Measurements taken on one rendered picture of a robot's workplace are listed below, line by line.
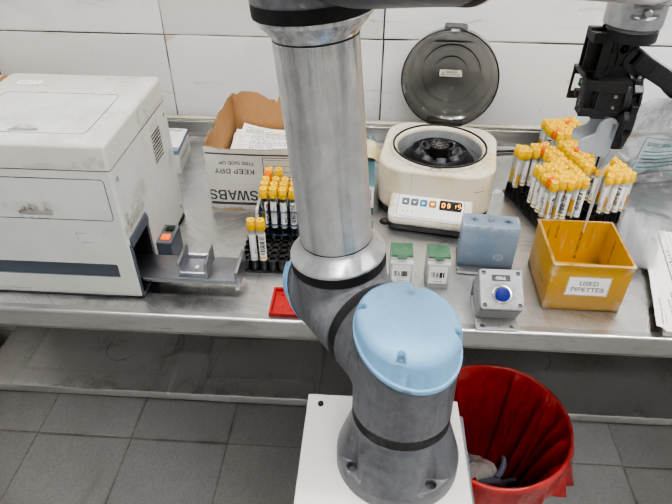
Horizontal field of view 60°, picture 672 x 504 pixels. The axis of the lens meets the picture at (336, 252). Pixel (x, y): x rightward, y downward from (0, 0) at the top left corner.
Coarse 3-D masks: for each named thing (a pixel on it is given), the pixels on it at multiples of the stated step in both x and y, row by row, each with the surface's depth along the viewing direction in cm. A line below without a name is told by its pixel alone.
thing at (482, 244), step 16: (464, 224) 103; (480, 224) 103; (496, 224) 103; (512, 224) 103; (464, 240) 105; (480, 240) 105; (496, 240) 104; (512, 240) 104; (464, 256) 108; (480, 256) 107; (496, 256) 106; (512, 256) 106; (464, 272) 108
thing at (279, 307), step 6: (276, 288) 104; (282, 288) 103; (276, 294) 103; (282, 294) 103; (276, 300) 102; (282, 300) 102; (270, 306) 100; (276, 306) 101; (282, 306) 101; (288, 306) 101; (270, 312) 99; (276, 312) 99; (282, 312) 99; (288, 312) 99; (294, 312) 99
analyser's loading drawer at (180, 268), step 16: (144, 256) 106; (160, 256) 106; (176, 256) 106; (192, 256) 105; (208, 256) 101; (240, 256) 102; (144, 272) 102; (160, 272) 102; (176, 272) 102; (192, 272) 100; (208, 272) 101; (224, 272) 102; (240, 272) 101
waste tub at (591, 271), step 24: (552, 240) 107; (576, 240) 107; (600, 240) 106; (552, 264) 96; (576, 264) 95; (600, 264) 108; (624, 264) 98; (552, 288) 98; (576, 288) 97; (600, 288) 97; (624, 288) 97
